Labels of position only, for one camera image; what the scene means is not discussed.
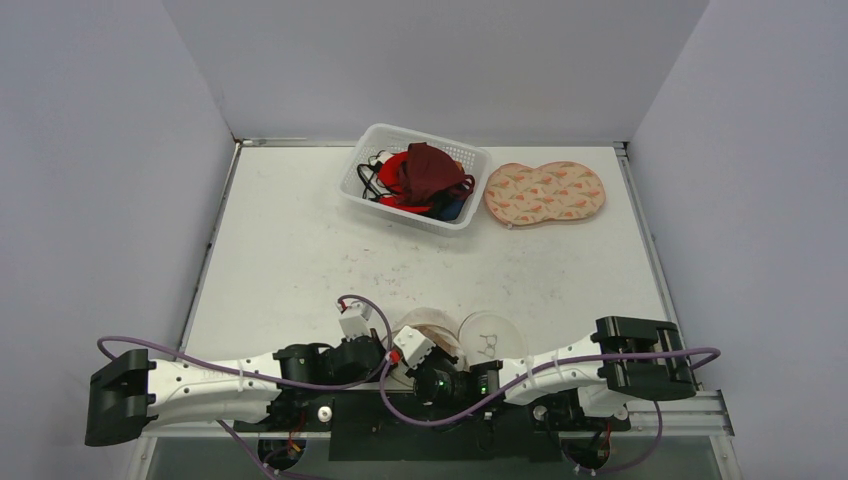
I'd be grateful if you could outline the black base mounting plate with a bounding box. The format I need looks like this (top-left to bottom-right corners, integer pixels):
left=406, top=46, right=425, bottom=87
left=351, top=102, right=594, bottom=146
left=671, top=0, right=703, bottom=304
left=233, top=391, right=631, bottom=463

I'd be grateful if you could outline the navy blue bra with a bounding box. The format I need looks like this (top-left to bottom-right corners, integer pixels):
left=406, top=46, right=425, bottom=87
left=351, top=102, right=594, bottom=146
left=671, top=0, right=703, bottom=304
left=435, top=200, right=465, bottom=222

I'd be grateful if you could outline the black and white bra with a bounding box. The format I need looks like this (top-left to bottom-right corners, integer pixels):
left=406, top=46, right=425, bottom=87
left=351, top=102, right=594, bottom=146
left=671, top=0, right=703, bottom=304
left=356, top=150, right=394, bottom=201

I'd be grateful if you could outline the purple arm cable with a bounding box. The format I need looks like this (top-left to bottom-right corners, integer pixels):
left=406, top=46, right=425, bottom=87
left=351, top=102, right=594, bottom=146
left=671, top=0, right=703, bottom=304
left=96, top=294, right=396, bottom=391
left=378, top=347, right=722, bottom=427

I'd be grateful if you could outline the white round mesh laundry bag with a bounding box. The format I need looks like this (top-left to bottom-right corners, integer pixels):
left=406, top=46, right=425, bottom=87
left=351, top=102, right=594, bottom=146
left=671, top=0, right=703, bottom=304
left=389, top=307, right=528, bottom=388

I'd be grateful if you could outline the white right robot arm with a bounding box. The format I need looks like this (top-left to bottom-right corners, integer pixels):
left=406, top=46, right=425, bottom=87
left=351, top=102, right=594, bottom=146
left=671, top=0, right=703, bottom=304
left=405, top=316, right=696, bottom=429

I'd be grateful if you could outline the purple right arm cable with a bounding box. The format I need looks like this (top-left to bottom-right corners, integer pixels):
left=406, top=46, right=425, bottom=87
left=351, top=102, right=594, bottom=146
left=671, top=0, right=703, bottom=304
left=378, top=347, right=722, bottom=427

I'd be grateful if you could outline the white plastic basket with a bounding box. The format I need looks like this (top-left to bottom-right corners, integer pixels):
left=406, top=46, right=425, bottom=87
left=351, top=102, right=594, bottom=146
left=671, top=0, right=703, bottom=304
left=339, top=123, right=493, bottom=237

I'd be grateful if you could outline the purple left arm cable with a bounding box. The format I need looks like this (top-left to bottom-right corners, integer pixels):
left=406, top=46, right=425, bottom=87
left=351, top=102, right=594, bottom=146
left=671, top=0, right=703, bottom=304
left=96, top=294, right=396, bottom=391

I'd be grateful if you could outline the dark red garment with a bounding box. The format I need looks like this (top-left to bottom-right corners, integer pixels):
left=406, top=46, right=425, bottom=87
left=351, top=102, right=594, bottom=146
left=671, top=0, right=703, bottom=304
left=396, top=143, right=476, bottom=208

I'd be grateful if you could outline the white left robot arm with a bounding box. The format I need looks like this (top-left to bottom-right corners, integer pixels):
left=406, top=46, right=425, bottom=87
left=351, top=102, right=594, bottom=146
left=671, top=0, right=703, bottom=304
left=84, top=333, right=386, bottom=447

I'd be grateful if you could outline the beige lace bra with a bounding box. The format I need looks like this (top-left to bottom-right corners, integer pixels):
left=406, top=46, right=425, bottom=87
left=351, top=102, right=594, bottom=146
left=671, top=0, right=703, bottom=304
left=413, top=323, right=462, bottom=357

